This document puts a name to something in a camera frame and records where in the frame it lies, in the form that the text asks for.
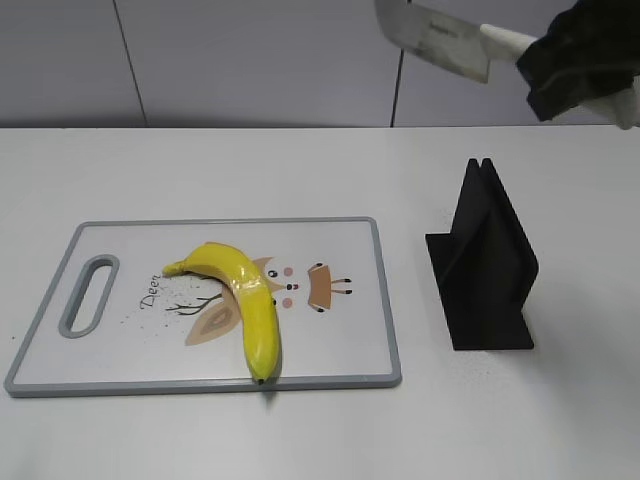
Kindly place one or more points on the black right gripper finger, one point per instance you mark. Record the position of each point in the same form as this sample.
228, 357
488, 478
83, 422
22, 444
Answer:
590, 51

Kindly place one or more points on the white handled cleaver knife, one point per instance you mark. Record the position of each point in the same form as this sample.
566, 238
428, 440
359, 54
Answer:
467, 49

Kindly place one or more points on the yellow plastic banana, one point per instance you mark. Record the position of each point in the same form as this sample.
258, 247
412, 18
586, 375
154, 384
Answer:
251, 292

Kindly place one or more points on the black knife stand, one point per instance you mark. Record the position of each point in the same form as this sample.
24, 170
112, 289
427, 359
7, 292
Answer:
484, 266

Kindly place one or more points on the grey rimmed white cutting board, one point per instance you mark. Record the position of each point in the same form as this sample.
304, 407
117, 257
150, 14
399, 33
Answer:
111, 324

